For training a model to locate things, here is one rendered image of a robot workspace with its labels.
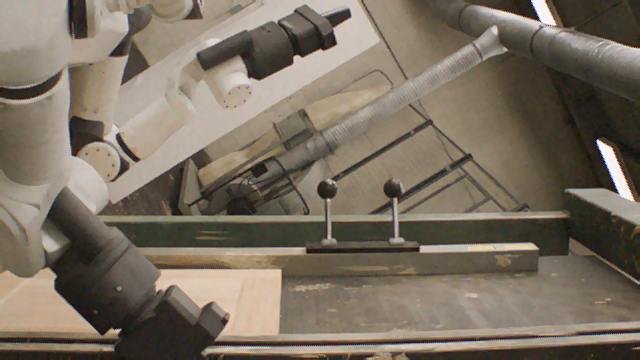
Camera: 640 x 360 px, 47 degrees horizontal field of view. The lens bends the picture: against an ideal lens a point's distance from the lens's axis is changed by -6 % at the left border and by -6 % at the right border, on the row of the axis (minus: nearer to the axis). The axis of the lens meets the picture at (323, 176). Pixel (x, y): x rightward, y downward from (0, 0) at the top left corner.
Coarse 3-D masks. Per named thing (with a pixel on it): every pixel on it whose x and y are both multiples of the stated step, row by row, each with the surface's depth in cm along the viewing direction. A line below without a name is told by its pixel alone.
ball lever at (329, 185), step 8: (320, 184) 139; (328, 184) 139; (336, 184) 140; (320, 192) 139; (328, 192) 138; (336, 192) 139; (328, 200) 139; (328, 208) 138; (328, 216) 138; (328, 224) 137; (328, 232) 137; (328, 240) 136
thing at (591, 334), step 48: (0, 336) 82; (48, 336) 82; (96, 336) 83; (240, 336) 84; (288, 336) 84; (336, 336) 84; (384, 336) 84; (432, 336) 83; (480, 336) 84; (528, 336) 84; (576, 336) 82; (624, 336) 81
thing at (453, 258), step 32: (160, 256) 133; (192, 256) 133; (224, 256) 133; (256, 256) 134; (288, 256) 134; (320, 256) 134; (352, 256) 134; (384, 256) 135; (416, 256) 135; (448, 256) 135; (480, 256) 135; (512, 256) 135
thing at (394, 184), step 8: (384, 184) 140; (392, 184) 139; (400, 184) 139; (384, 192) 140; (392, 192) 139; (400, 192) 139; (392, 200) 139; (392, 208) 139; (392, 216) 138; (392, 240) 136; (400, 240) 136
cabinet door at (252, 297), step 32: (0, 288) 117; (32, 288) 119; (160, 288) 121; (192, 288) 121; (224, 288) 121; (256, 288) 120; (0, 320) 103; (32, 320) 104; (64, 320) 104; (256, 320) 105
